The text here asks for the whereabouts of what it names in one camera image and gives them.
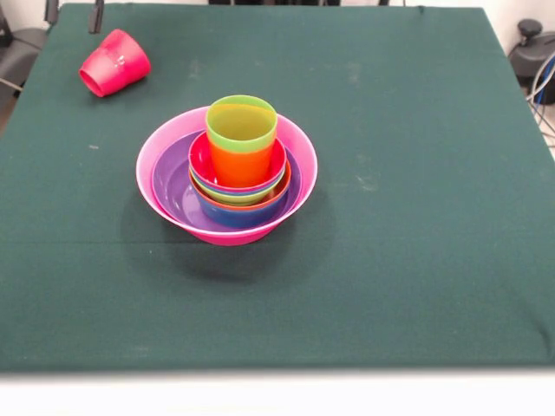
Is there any orange cup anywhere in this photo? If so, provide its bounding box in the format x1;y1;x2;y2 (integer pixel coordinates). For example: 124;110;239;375
209;140;275;189

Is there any purple bowl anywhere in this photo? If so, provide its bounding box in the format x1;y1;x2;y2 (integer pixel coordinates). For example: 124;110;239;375
151;129;304;231

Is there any green cup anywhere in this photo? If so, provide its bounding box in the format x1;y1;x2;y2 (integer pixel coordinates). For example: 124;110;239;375
205;94;278;154

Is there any dark green tablecloth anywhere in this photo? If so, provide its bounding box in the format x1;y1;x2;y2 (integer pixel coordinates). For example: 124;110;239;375
0;3;555;374

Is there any orange bowl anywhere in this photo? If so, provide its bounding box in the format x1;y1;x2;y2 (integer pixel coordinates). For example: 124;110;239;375
188;159;292;212

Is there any pinkish red cup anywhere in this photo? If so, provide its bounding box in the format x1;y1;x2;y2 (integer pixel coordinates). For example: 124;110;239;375
78;28;153;99

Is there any large pink bowl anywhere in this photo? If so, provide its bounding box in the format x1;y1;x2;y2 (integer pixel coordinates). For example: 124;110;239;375
135;106;319;247

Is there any tangle of cables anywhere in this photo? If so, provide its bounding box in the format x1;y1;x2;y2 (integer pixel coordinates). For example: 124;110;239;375
526;54;555;151

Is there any dark blue bowl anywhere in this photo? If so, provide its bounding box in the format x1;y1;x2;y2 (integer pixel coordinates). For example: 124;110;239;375
189;166;287;196

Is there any light blue bowl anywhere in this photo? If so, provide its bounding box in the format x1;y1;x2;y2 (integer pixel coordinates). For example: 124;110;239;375
193;181;291;230

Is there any small pinkish red bowl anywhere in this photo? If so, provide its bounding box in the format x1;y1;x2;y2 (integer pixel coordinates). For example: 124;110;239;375
187;131;288;194

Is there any green bowl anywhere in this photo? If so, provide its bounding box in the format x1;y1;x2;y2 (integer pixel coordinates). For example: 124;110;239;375
190;171;286;207

